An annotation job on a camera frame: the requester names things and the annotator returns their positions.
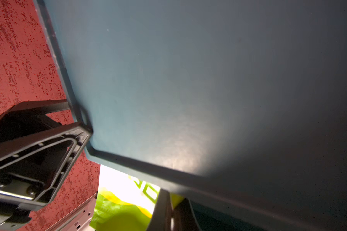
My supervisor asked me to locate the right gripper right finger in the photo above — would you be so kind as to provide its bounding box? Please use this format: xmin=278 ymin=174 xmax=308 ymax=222
xmin=147 ymin=189 xmax=201 ymax=231

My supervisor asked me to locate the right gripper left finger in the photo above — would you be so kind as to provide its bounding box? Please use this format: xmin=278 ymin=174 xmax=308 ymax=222
xmin=0 ymin=100 xmax=92 ymax=231

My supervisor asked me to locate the green flower seed bag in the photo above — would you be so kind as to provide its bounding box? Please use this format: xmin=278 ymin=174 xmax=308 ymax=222
xmin=91 ymin=166 xmax=182 ymax=231

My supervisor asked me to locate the teal three-drawer cabinet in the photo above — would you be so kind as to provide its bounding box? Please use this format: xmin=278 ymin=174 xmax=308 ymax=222
xmin=34 ymin=1 xmax=347 ymax=231

